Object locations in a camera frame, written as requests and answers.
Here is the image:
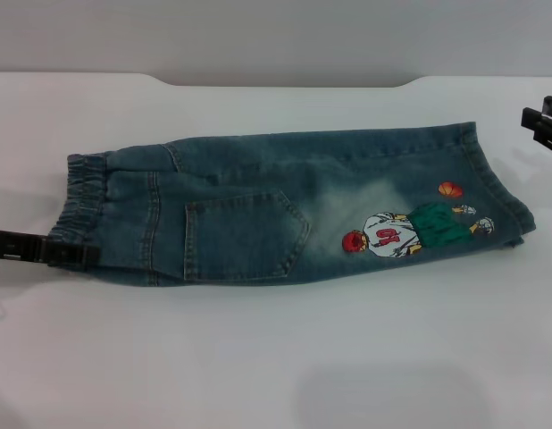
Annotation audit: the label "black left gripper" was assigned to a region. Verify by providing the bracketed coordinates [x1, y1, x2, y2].
[0, 226, 102, 268]

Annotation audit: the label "blue denim shorts with print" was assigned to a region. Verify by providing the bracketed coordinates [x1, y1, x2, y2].
[46, 119, 537, 292]

